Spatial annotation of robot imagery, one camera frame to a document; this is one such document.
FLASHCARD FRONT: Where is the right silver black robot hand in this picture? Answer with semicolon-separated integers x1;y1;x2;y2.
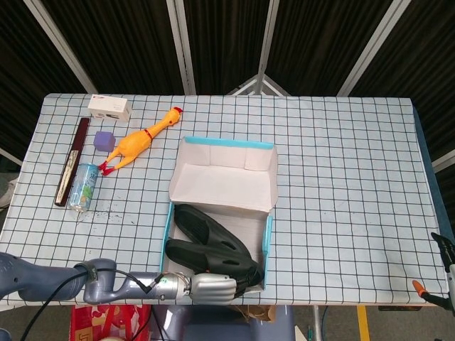
412;232;455;313

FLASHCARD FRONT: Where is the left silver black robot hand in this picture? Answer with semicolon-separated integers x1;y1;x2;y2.
190;266;257;306

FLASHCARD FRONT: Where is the black rubber slipper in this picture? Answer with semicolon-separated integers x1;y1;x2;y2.
166;238;266;291
173;204;250;256

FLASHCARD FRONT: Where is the light blue cardboard shoe box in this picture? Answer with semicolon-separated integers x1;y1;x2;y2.
159;136;279;293

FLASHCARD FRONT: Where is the red patterned shopping bag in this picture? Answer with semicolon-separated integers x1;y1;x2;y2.
70;304;152;341

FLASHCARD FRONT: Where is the dark red long fan box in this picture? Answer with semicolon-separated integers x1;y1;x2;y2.
54;117;92;208

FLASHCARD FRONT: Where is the small white product box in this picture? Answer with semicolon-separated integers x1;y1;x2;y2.
87;94;133;123

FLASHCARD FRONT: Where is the blue-grey plastic chair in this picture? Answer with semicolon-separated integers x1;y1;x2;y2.
151;304;296;341

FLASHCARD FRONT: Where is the brown paper bag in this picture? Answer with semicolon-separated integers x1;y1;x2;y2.
230;304;277;324

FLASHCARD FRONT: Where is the grey metal table leg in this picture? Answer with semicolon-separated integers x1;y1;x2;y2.
311;305;323;341

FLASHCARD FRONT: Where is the white metal screen bar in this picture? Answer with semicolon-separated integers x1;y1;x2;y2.
0;147;23;167
432;148;455;174

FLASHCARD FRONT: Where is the light blue drink can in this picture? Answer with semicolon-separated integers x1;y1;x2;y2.
67;162;100;213

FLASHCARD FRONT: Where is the yellow rubber chicken toy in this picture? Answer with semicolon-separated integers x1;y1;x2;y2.
97;106;185;177

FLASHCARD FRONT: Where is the purple foam cube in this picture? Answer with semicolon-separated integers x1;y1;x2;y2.
92;130;117;153

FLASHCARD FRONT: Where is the white triangular screen foot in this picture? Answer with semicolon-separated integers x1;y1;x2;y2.
226;73;291;96

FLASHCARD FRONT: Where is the black floor cable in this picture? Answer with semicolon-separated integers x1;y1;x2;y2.
133;305;164;341

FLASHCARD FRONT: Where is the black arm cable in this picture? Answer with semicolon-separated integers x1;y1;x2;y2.
19;269;159;341

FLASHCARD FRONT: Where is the thin blue cable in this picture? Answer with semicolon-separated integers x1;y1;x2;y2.
321;305;331;338

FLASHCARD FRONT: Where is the white metal screen post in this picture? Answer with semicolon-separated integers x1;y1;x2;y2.
336;0;406;97
166;0;197;95
23;0;99;95
255;0;282;94

